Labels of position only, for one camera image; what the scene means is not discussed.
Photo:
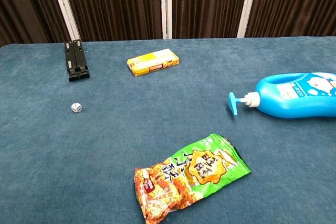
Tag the yellow cardboard box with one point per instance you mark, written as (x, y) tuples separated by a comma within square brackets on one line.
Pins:
[(152, 62)]

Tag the brown folding screen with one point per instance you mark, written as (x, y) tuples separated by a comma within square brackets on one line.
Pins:
[(118, 3)]

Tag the blue table cloth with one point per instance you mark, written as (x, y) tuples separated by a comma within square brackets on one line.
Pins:
[(105, 155)]

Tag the green orange snack bag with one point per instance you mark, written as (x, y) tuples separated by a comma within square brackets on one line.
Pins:
[(191, 176)]

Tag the white die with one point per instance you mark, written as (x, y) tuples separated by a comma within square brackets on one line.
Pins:
[(76, 107)]

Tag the black folding stand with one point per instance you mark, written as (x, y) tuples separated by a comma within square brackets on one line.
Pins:
[(76, 61)]

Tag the blue pump bottle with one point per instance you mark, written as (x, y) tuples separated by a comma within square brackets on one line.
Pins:
[(288, 98)]

